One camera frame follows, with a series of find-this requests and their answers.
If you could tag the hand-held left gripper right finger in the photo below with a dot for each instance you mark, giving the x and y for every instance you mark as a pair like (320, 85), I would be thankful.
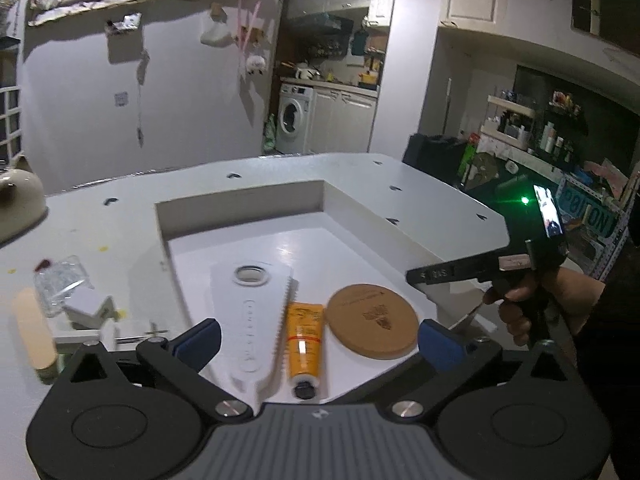
(441, 346)

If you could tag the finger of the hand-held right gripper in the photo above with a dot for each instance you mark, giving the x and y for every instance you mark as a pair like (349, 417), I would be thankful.
(450, 272)

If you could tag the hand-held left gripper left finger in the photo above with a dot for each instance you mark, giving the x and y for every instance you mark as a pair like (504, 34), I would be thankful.
(202, 344)

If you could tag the white ridged plastic tool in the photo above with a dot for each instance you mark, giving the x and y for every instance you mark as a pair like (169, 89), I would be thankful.
(250, 320)

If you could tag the round cork coaster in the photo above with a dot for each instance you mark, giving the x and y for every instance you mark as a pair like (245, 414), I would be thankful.
(372, 320)

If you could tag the orange cream tube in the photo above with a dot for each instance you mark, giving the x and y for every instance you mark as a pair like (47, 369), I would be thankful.
(304, 345)

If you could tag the white USB charger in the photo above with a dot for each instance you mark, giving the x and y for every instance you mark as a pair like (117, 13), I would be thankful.
(87, 307)

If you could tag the white shallow cardboard box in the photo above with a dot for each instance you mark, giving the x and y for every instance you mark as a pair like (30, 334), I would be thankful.
(310, 245)

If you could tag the clear plastic case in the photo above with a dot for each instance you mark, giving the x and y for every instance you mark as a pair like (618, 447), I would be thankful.
(62, 282)

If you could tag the beige stick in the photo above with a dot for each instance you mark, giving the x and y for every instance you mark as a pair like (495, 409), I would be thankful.
(35, 330)

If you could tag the person's right forearm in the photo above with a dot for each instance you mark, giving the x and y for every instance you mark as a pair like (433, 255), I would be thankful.
(617, 370)

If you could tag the person's right hand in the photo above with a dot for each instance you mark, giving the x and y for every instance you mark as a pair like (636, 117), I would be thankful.
(575, 295)

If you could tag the blue number plate sign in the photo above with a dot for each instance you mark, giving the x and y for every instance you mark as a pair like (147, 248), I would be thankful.
(592, 210)

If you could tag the black chair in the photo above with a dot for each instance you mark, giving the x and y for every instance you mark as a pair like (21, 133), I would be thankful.
(432, 160)

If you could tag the white shelf with bottles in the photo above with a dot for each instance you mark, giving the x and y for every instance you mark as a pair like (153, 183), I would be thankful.
(530, 130)

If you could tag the white mop pole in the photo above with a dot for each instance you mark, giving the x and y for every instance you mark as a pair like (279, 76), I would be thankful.
(446, 107)

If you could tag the white lower kitchen cabinet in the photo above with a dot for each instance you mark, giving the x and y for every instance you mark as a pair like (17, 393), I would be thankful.
(345, 120)

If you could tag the white washing machine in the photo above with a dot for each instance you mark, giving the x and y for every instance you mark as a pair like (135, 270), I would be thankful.
(294, 120)

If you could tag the pale green plastic bag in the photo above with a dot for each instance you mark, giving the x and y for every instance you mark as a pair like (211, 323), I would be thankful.
(269, 135)

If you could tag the beige cat-shaped pot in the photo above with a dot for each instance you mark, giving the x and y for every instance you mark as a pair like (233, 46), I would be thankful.
(17, 200)

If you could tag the teal hanging bag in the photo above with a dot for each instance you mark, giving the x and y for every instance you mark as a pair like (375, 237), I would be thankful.
(359, 42)

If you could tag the sheep plush toy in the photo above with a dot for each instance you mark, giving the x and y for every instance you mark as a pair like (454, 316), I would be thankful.
(256, 65)

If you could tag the white drawer cabinet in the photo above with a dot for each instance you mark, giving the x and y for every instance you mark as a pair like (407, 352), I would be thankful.
(10, 125)

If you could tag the white hanging bag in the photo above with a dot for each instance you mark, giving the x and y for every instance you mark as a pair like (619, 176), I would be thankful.
(216, 32)

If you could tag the square wall hook plate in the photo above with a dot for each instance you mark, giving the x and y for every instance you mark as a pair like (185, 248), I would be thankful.
(121, 98)

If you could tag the metal wall bracket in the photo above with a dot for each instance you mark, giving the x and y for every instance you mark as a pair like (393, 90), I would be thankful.
(122, 24)

